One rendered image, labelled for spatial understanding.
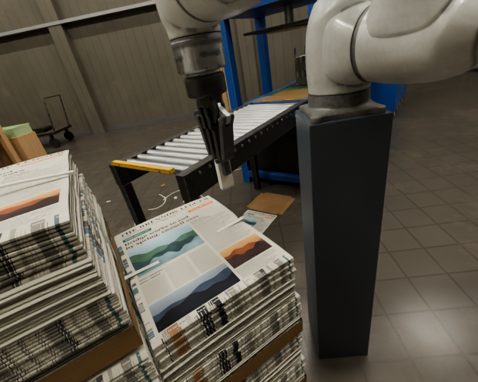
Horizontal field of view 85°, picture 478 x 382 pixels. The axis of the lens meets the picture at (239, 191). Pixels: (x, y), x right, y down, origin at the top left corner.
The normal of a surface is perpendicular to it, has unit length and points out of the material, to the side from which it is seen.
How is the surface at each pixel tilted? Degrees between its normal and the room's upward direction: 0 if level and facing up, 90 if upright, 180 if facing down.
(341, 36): 78
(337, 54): 91
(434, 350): 0
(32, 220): 4
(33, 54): 90
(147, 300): 2
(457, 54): 118
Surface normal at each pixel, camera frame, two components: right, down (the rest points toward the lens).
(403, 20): -0.79, 0.47
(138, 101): -0.01, 0.47
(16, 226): -0.11, -0.87
